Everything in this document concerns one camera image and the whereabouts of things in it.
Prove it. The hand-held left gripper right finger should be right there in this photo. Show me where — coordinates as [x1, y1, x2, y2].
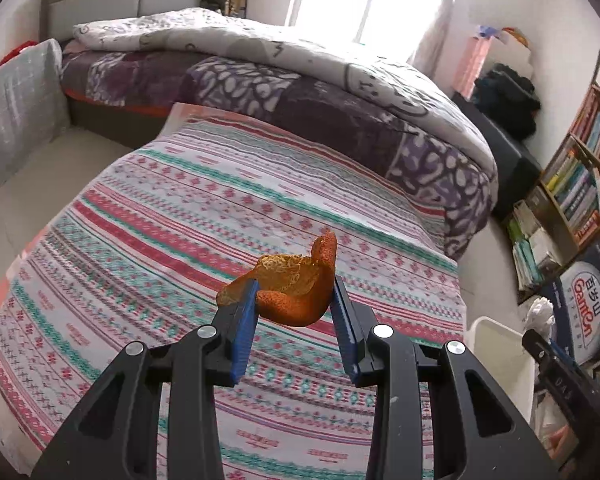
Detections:
[329, 277, 562, 480]

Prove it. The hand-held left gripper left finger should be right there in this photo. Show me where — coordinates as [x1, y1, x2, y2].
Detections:
[30, 279, 261, 480]

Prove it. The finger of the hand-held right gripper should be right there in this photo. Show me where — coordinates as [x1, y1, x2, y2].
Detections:
[522, 329, 600, 413]

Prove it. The white plastic bin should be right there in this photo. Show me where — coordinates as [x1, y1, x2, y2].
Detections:
[466, 316, 539, 428]

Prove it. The orange peel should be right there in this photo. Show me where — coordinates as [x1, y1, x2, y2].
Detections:
[216, 230, 339, 328]

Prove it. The crumpled white tissue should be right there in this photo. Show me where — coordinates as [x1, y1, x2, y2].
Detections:
[522, 296, 557, 337]

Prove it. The blue white printed carton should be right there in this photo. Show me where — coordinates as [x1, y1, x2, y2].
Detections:
[540, 241, 600, 367]

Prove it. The stack of books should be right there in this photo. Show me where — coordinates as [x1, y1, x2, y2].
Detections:
[505, 200, 564, 292]

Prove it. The striped patterned tablecloth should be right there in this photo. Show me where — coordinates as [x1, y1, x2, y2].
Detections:
[0, 102, 469, 480]

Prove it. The wooden bookshelf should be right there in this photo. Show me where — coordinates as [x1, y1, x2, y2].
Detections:
[537, 50, 600, 249]

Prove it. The row of shelved books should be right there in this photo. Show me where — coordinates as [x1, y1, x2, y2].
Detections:
[544, 92, 600, 242]

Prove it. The black cabinet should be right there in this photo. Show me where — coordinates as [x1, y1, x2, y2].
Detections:
[451, 92, 544, 219]

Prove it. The bed with purple bedding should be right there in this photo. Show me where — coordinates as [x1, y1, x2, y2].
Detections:
[60, 51, 497, 262]

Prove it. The black clothing pile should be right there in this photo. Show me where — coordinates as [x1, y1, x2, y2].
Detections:
[472, 63, 542, 137]

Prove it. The white grey printed quilt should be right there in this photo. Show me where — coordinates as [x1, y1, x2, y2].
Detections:
[72, 7, 499, 182]

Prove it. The pink box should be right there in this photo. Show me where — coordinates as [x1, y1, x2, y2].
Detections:
[452, 35, 492, 102]

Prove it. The grey checked cloth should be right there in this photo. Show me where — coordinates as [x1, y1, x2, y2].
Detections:
[0, 38, 71, 207]

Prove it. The window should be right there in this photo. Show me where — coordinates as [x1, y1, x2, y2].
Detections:
[287, 0, 387, 44]

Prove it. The pale curtain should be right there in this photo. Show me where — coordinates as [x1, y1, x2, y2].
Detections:
[409, 0, 469, 69]

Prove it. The grey bed headboard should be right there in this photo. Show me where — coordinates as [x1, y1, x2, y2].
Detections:
[39, 0, 207, 42]

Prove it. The red cloth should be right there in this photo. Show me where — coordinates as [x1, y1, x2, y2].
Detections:
[0, 40, 34, 71]

